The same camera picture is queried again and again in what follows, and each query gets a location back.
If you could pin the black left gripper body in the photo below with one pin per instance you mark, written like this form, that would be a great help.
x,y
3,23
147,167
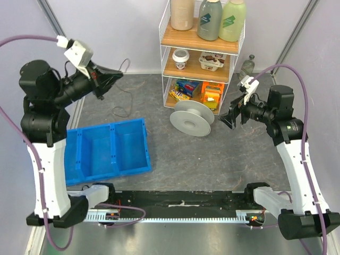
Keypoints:
x,y
94,78

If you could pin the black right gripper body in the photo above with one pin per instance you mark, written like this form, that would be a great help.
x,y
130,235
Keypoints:
x,y
238,113

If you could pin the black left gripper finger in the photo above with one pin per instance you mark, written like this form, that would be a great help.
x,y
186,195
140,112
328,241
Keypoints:
x,y
105,73
106,85

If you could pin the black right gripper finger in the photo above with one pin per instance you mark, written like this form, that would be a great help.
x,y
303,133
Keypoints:
x,y
236,105
229,119

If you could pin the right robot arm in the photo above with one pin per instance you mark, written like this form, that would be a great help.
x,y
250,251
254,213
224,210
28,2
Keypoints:
x,y
304,215

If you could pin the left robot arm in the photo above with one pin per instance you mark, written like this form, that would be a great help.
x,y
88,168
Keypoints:
x,y
44,123

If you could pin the orange snack box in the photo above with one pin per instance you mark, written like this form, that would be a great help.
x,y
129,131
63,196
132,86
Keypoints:
x,y
211,93

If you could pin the clear glass bottle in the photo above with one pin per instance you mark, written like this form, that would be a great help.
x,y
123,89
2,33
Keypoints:
x,y
247,67

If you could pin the chocolate dessert tub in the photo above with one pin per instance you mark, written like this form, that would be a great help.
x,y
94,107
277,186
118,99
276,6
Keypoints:
x,y
212,61

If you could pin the blue snack box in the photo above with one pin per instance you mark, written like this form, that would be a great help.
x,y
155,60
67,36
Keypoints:
x,y
188,87

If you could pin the yellow candy bag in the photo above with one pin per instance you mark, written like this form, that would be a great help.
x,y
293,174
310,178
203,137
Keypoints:
x,y
177,95

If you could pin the blue plastic compartment bin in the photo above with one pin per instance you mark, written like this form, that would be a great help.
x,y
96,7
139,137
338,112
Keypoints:
x,y
102,152

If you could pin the white yogurt cup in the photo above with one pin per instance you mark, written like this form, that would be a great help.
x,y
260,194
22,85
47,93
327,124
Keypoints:
x,y
180,57

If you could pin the grey green bottle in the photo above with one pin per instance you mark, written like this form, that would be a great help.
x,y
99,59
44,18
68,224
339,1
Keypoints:
x,y
210,14

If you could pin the light green bottle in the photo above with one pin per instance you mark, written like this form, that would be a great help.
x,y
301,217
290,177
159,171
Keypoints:
x,y
232,22

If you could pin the beige bottle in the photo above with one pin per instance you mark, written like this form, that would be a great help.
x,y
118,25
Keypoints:
x,y
182,14

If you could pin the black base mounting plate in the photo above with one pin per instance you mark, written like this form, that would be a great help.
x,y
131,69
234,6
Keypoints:
x,y
164,199

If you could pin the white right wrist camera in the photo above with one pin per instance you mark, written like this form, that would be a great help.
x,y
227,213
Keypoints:
x,y
248,86

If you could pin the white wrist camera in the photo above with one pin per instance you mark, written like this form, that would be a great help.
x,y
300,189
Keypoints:
x,y
77,52
248,86

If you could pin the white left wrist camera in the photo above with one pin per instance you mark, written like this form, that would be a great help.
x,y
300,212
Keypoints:
x,y
77,52

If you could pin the grey plastic cable spool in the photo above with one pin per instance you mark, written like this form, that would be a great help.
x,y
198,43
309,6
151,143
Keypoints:
x,y
192,118

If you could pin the white wire shelf rack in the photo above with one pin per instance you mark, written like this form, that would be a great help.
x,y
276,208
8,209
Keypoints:
x,y
171,39

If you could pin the left aluminium frame post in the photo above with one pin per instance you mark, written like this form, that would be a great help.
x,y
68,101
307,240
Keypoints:
x,y
51,17

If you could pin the aluminium frame post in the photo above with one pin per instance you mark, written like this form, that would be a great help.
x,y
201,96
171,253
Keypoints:
x,y
51,17
302,21

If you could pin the grey slotted cable duct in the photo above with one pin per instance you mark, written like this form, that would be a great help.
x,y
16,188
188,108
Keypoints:
x,y
169,215

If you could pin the right aluminium frame post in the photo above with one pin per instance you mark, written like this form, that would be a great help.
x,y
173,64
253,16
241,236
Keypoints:
x,y
302,21

